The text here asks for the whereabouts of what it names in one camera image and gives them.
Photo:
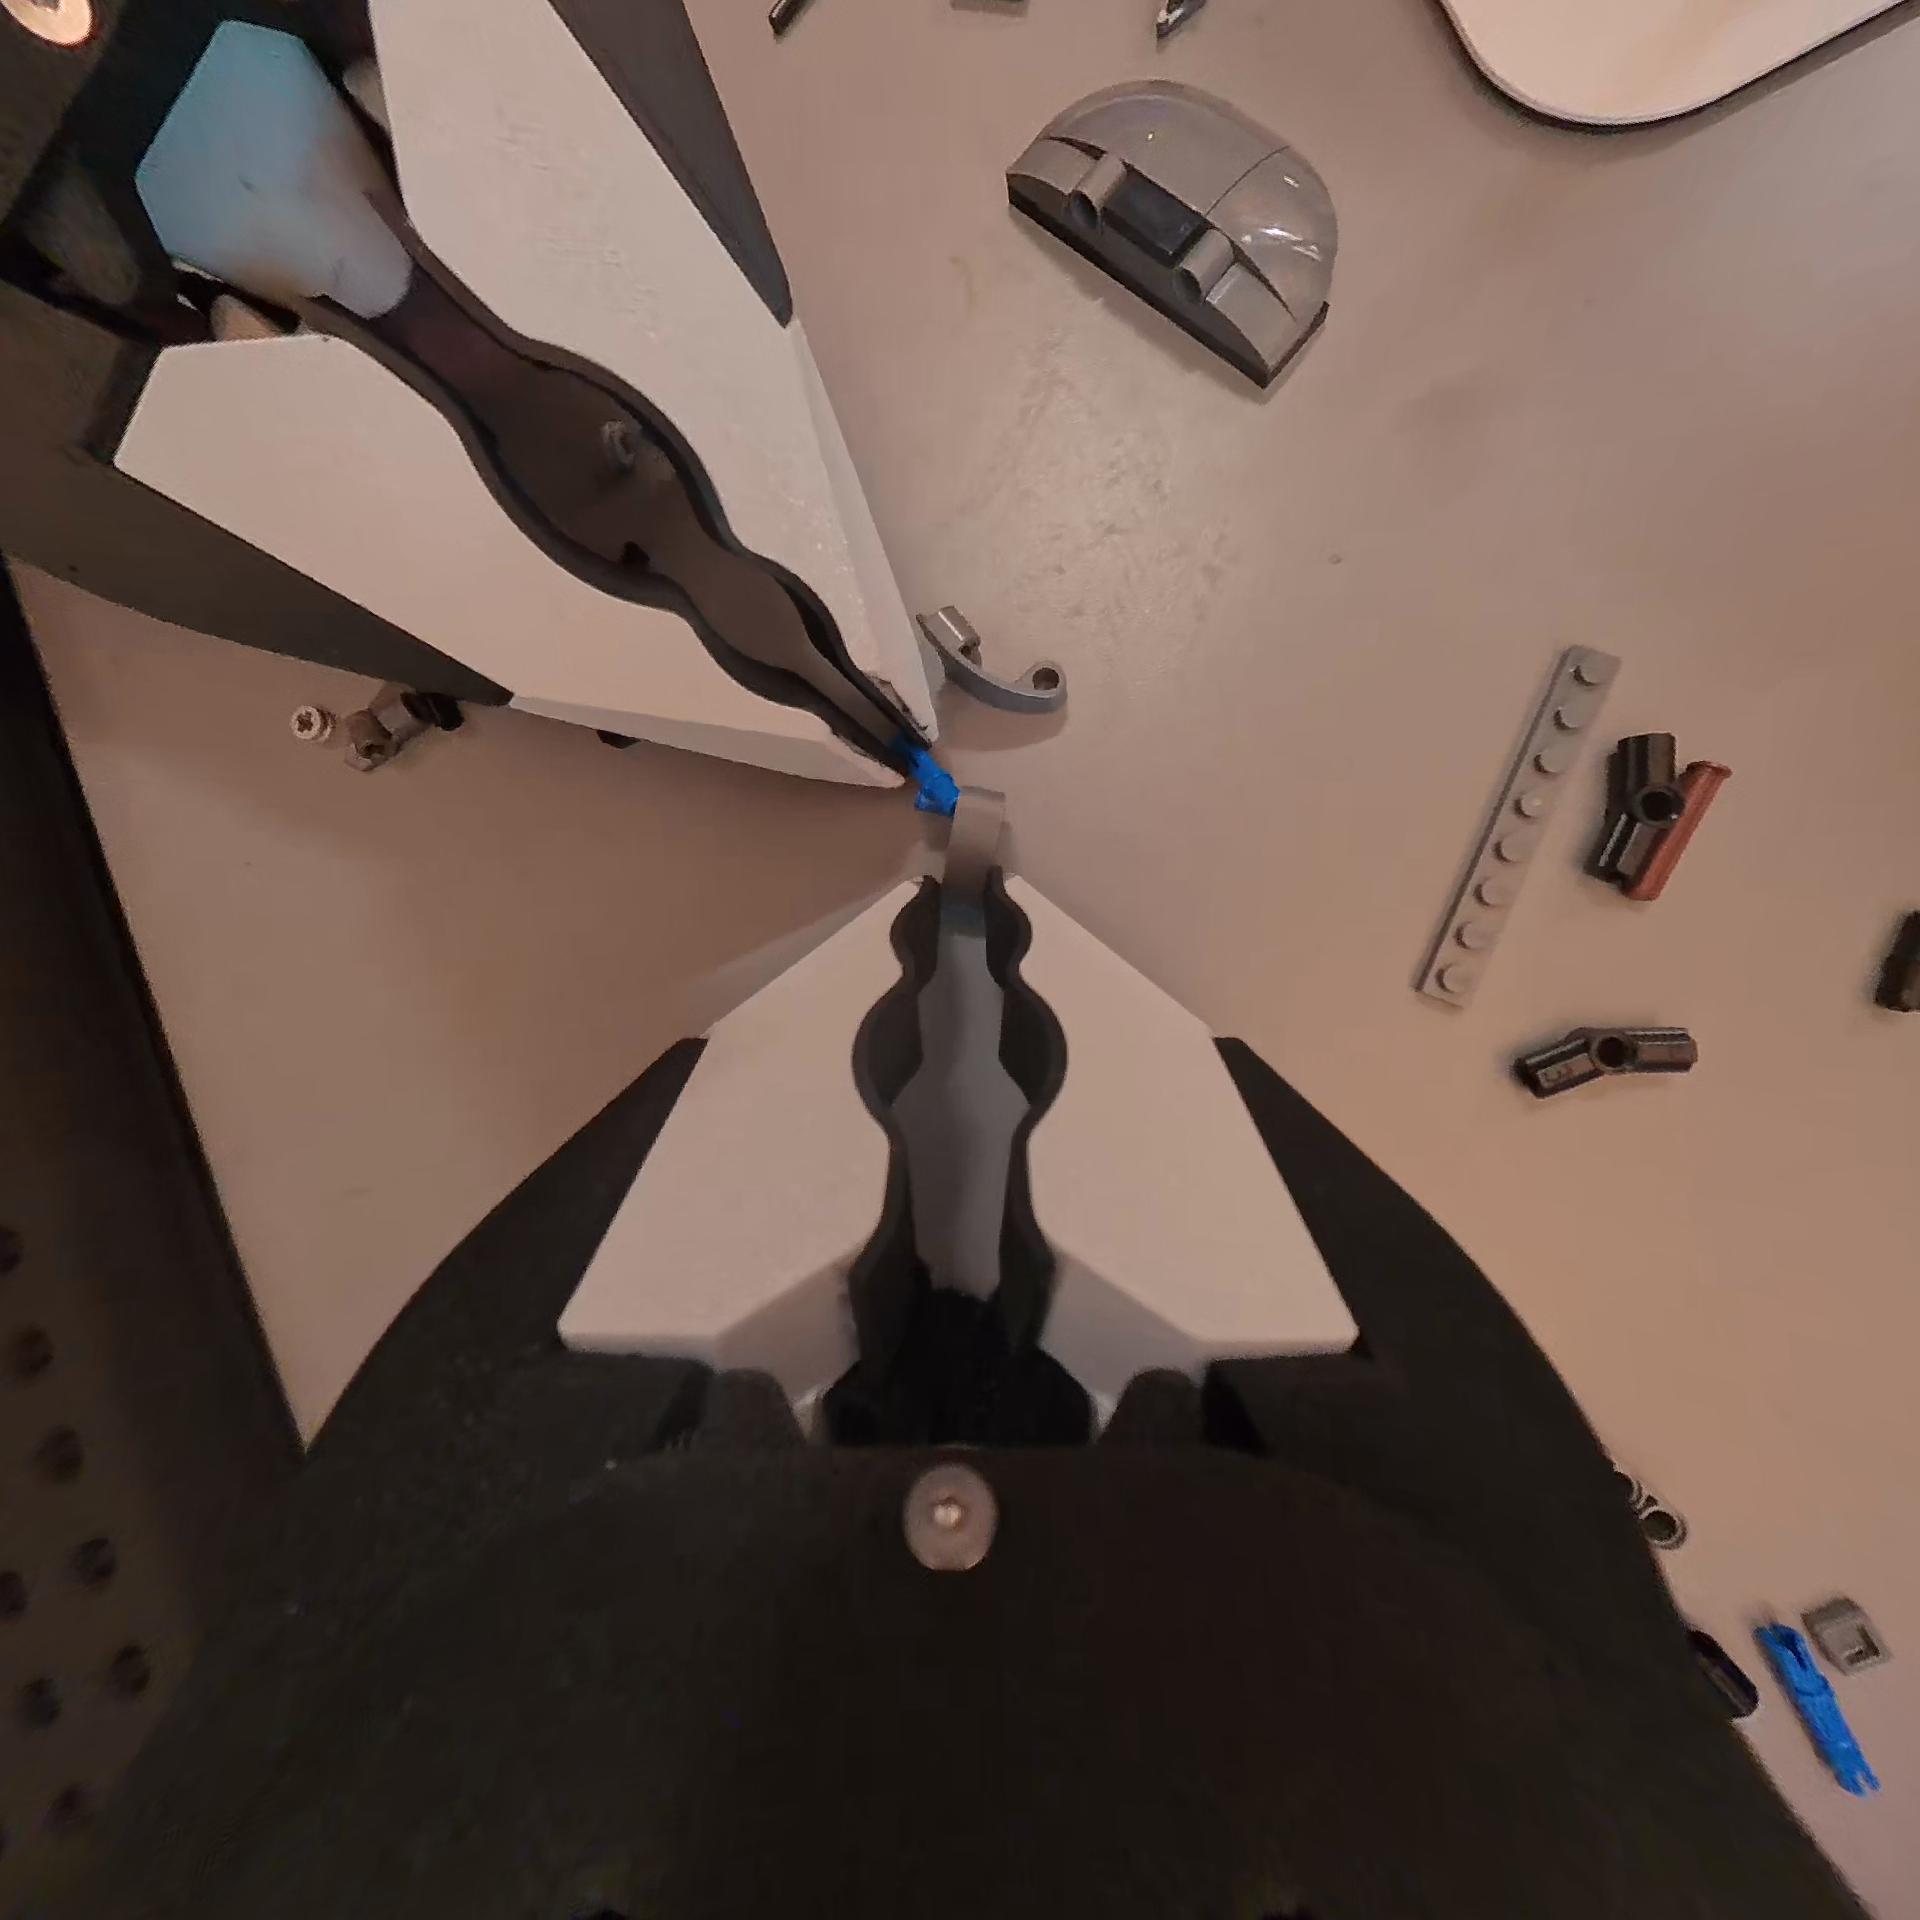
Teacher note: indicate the light grey round lego bush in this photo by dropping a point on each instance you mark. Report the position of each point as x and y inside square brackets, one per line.
[310, 722]

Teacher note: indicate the white magnifier stand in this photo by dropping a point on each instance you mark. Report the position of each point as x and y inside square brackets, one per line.
[1651, 44]

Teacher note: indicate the black angled lego connector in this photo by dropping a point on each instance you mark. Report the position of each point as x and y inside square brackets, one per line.
[1605, 1058]

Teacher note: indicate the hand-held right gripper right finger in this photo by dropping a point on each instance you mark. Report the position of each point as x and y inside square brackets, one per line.
[1185, 1200]

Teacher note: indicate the grey curved lego liftarm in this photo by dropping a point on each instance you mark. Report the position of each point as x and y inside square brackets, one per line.
[1651, 1508]

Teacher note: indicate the small grey lego bracket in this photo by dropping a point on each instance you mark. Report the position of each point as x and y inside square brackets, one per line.
[1845, 1632]
[1175, 15]

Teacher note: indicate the grey curved lego panel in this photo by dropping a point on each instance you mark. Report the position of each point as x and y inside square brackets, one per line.
[1201, 195]

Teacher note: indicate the flat black lego piece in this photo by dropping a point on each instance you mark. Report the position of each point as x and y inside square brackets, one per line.
[439, 704]

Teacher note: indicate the black lego link piece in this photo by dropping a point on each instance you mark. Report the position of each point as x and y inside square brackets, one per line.
[1722, 1673]

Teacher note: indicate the black and brown lego connector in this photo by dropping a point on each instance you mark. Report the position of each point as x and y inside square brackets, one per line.
[1634, 810]

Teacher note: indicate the short black lego connector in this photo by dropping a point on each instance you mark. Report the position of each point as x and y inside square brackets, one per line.
[1899, 963]

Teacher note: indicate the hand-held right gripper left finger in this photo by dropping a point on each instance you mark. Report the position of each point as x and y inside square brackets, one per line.
[720, 1200]

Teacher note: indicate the blue lego pin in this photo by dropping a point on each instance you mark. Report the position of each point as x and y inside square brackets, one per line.
[932, 788]

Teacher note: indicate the grey lego pin connector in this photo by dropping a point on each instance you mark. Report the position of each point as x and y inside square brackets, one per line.
[982, 686]

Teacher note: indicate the black perforated board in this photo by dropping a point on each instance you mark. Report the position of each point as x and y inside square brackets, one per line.
[90, 1351]

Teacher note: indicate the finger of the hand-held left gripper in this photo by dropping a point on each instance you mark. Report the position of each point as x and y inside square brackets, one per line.
[600, 224]
[374, 494]

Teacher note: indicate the small grey lego beam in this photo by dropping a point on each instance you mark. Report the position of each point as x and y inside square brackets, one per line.
[974, 841]

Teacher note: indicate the blue lego piece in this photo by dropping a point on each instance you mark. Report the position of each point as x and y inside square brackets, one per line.
[1814, 1710]

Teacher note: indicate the long grey lego plate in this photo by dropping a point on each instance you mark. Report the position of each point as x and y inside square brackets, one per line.
[1514, 833]

